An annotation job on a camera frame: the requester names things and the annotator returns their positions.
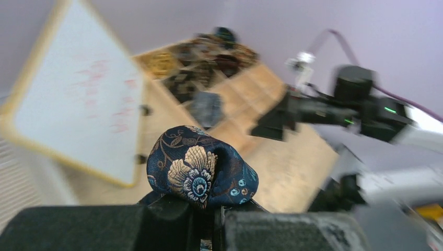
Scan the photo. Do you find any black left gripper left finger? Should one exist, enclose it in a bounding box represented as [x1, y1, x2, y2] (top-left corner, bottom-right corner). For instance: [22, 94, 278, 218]
[1, 205, 194, 250]

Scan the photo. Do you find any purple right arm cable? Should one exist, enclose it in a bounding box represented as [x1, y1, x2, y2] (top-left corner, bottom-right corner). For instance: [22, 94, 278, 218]
[308, 29, 443, 123]

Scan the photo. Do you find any grey rolled tie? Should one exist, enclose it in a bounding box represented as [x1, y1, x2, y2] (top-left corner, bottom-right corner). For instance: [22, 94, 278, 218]
[190, 92, 224, 130]

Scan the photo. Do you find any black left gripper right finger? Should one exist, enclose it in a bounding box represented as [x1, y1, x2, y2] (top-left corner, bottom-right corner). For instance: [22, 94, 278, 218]
[214, 200, 371, 250]

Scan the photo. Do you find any navy floral patterned tie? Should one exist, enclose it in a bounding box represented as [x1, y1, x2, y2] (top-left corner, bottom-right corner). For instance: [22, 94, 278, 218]
[139, 125, 263, 250]

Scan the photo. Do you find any wooden compartment tray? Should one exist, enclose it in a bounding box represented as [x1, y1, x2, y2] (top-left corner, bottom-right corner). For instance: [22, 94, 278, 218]
[134, 34, 338, 212]

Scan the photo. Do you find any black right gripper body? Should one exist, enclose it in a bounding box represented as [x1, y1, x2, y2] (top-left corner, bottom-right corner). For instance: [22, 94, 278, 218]
[250, 88, 358, 141]

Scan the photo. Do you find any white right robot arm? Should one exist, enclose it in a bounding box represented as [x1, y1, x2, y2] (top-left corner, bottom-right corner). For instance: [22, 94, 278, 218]
[250, 64, 442, 250]

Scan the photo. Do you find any yellow rolled tie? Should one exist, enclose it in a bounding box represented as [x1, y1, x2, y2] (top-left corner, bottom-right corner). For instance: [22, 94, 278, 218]
[144, 51, 177, 78]

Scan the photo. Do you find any white board with yellow frame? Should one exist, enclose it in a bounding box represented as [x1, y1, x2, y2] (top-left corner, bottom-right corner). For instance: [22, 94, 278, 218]
[1, 1, 147, 187]

